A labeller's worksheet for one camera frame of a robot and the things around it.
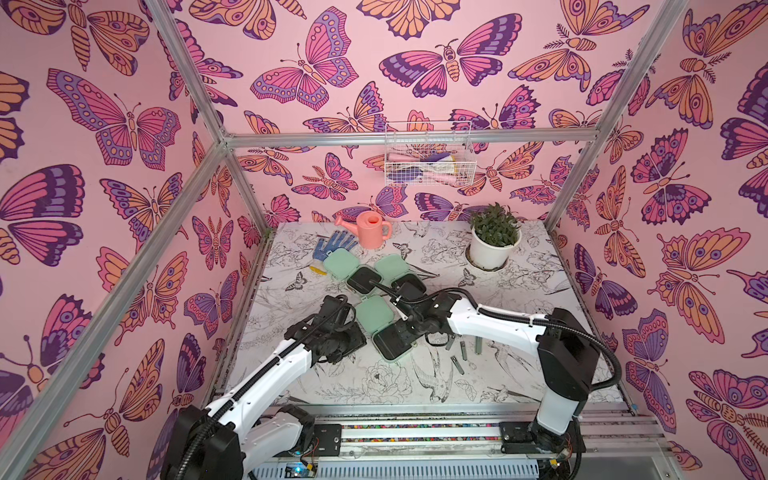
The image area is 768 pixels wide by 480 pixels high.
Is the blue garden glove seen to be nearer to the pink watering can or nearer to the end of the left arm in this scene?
the pink watering can

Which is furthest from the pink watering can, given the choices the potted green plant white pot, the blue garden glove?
the potted green plant white pot

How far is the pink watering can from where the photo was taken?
1.08 metres

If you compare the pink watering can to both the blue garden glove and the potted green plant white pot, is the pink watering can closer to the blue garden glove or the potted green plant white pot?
the blue garden glove

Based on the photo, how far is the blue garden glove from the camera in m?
1.15
